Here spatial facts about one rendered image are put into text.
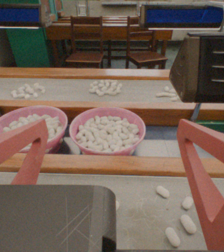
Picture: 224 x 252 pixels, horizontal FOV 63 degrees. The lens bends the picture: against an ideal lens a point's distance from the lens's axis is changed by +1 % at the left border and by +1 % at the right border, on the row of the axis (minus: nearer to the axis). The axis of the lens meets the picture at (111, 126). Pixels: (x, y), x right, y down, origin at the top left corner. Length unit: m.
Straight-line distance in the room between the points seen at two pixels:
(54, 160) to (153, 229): 0.31
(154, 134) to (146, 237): 0.43
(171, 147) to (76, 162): 0.37
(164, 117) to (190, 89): 0.58
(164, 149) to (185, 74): 0.51
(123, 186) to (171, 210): 0.13
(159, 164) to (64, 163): 0.27
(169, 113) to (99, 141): 0.34
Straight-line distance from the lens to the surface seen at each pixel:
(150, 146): 0.72
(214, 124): 0.86
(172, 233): 0.44
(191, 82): 0.23
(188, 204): 0.49
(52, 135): 0.67
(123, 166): 0.51
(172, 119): 0.82
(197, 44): 0.25
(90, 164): 0.52
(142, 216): 0.47
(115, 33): 2.96
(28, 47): 3.21
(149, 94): 0.93
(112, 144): 0.61
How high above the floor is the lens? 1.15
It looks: 36 degrees down
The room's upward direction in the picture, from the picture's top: straight up
